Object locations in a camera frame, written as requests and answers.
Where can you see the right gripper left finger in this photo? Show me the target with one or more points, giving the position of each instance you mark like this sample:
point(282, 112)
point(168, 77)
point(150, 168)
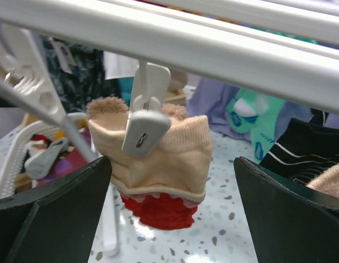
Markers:
point(29, 223)

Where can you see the white plastic sock hanger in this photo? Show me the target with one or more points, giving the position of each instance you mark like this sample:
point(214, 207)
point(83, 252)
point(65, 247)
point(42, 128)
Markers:
point(265, 67)

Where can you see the white laundry basket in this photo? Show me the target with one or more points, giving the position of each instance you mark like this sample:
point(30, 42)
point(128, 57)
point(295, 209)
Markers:
point(16, 156)

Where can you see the mint green sock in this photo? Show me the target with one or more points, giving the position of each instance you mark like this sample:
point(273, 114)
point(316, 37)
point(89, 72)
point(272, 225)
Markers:
point(255, 114)

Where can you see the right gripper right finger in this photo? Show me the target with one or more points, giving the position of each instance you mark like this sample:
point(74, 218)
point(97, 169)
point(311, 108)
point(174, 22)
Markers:
point(288, 222)

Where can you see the lavender shirt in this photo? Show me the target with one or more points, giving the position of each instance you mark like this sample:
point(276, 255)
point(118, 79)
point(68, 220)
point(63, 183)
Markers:
point(211, 97)

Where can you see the black striped sock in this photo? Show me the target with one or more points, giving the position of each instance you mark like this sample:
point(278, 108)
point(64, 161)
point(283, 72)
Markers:
point(303, 152)

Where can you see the beige and red character sock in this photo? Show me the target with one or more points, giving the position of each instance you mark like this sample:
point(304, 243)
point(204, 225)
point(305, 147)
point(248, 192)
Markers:
point(327, 182)

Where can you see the white ruffled dress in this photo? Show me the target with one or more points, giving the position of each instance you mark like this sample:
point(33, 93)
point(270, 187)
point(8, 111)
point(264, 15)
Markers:
point(119, 66)

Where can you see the grey sock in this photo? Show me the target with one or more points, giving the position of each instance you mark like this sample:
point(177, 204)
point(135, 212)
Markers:
point(38, 166)

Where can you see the grey metal garment rack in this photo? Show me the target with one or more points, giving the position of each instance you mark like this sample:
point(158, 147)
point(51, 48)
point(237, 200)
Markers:
point(87, 203)

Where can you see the dark leaf-print garment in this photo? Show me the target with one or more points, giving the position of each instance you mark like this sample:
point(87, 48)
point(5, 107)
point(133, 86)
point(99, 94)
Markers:
point(88, 80)

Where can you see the garment price tag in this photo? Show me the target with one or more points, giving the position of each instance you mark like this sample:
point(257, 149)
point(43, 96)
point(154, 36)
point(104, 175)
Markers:
point(65, 57)

